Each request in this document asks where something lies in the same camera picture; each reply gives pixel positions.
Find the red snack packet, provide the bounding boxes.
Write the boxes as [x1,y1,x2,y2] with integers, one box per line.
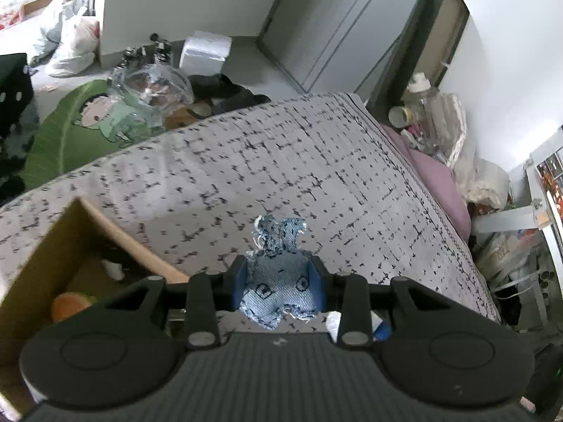
[0,4,26,32]

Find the blue and white packet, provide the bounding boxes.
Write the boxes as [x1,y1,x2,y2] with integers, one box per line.
[326,311,393,343]

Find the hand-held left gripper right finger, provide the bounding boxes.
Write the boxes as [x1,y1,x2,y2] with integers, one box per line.
[308,255,460,347]

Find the white storage box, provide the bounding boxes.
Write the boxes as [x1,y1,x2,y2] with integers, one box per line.
[179,30,233,74]

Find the half orange fruit toy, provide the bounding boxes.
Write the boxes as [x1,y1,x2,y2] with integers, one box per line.
[50,292,98,322]

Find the brown cardboard box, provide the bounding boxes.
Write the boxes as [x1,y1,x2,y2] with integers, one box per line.
[0,197,191,420]

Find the grey plastic bag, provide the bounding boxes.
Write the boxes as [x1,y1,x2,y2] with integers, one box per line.
[27,0,84,66]

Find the grey patterned bed blanket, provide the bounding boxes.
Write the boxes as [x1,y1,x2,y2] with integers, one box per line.
[0,91,503,326]

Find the brown paper piece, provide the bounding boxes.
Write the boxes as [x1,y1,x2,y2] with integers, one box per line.
[164,102,214,132]

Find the black polka dot bag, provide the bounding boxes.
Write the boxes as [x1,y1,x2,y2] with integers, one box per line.
[0,53,41,196]

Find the clear plastic bottle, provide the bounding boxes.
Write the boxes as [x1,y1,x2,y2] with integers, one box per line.
[405,71,441,120]

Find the cream cloth pile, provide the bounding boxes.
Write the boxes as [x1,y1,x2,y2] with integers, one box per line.
[433,92,512,211]

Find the paper cup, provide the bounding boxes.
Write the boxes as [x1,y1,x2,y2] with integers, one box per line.
[388,105,417,129]

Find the green leaf cartoon rug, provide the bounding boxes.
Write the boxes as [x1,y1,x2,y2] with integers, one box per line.
[23,79,170,191]

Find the leaning black panel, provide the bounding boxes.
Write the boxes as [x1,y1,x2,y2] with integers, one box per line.
[366,0,446,113]

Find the black clothes pile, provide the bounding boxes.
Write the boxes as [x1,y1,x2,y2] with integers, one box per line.
[188,73,272,118]

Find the denim plush toy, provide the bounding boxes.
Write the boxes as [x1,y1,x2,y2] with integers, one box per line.
[240,215,318,330]

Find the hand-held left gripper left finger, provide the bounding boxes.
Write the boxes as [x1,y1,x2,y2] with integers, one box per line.
[105,256,248,349]

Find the clear plastic bag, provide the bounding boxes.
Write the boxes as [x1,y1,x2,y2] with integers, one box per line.
[107,63,195,129]

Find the leaning cardboard sheet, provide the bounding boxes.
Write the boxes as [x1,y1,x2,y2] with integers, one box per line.
[421,0,470,91]

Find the white and pink plastic bag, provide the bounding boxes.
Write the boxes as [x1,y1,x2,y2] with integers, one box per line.
[45,14,101,78]

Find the white desk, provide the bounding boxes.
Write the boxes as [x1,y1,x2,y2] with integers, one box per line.
[470,138,563,282]

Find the small black floor items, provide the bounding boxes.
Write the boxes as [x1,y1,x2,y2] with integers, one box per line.
[124,32,174,64]

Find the pink pillow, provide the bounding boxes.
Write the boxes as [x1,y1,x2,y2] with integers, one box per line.
[379,122,472,242]

